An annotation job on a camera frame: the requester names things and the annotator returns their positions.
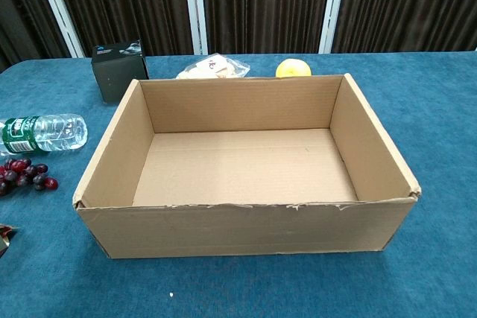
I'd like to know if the clear green-label water bottle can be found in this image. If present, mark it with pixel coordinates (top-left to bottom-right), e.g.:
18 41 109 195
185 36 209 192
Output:
0 112 89 157

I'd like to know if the bunch of red grapes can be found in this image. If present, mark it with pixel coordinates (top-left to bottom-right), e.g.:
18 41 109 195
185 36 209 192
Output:
0 158 60 197

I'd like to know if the gold red snack packet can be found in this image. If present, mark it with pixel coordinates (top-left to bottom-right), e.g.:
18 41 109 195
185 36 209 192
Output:
0 223 19 259

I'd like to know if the open brown cardboard box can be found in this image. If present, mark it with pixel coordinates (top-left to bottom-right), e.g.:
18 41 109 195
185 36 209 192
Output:
72 72 423 260

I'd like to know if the black cube product box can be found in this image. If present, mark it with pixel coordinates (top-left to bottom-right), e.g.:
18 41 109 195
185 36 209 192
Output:
91 39 150 104

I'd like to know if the clear bag of pastries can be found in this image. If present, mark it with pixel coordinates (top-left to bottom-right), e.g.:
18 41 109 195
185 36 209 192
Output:
175 52 251 80

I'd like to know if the yellow round fruit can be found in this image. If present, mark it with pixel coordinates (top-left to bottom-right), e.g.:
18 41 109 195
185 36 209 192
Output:
275 57 312 78

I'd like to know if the blue felt table cover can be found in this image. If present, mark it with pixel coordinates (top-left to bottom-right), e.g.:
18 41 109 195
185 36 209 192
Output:
0 49 477 318

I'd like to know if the white partition frame post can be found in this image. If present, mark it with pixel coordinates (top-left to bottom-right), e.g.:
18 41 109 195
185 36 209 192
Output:
318 0 350 54
182 0 209 56
31 0 86 59

